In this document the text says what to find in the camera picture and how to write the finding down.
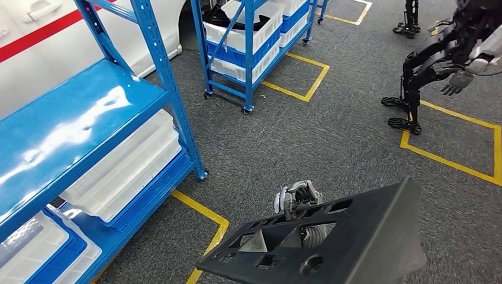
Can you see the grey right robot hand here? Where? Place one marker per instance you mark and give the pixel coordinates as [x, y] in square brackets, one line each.
[298, 196]

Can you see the black plastic plate part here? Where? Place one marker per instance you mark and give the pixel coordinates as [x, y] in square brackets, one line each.
[372, 243]

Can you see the blue metal shelf rack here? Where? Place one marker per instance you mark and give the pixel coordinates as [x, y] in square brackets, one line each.
[59, 117]

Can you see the black parts in bin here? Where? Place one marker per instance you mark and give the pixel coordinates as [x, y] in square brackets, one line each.
[219, 19]

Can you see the blue wheeled bin rack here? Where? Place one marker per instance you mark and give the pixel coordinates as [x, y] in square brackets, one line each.
[323, 9]
[248, 58]

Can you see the black humanoid robot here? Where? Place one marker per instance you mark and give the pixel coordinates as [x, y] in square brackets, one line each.
[410, 15]
[423, 58]

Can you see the white car with red stripe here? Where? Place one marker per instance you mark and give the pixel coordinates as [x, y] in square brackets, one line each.
[39, 70]

